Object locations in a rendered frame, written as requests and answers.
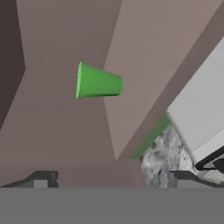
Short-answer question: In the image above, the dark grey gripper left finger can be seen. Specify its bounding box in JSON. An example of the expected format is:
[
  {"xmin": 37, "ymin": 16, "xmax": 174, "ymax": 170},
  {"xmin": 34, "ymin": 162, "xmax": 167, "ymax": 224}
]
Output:
[{"xmin": 0, "ymin": 170, "xmax": 60, "ymax": 189}]

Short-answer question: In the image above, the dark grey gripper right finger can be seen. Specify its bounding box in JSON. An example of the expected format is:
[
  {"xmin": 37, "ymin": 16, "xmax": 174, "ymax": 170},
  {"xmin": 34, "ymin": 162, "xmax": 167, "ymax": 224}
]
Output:
[{"xmin": 168, "ymin": 170, "xmax": 224, "ymax": 189}]

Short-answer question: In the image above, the green cup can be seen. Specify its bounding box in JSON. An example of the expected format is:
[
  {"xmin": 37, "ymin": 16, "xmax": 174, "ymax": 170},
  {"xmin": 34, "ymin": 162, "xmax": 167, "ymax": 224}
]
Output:
[{"xmin": 75, "ymin": 61, "xmax": 124, "ymax": 99}]

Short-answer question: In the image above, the white cupboard door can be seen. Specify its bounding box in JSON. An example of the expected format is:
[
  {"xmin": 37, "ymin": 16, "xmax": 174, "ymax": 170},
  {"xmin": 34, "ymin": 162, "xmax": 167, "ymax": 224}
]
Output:
[{"xmin": 165, "ymin": 37, "xmax": 224, "ymax": 165}]

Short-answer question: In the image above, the black cupboard handle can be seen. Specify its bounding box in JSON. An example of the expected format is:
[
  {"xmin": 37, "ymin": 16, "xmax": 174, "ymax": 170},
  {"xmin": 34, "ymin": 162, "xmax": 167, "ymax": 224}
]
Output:
[{"xmin": 194, "ymin": 146, "xmax": 224, "ymax": 173}]

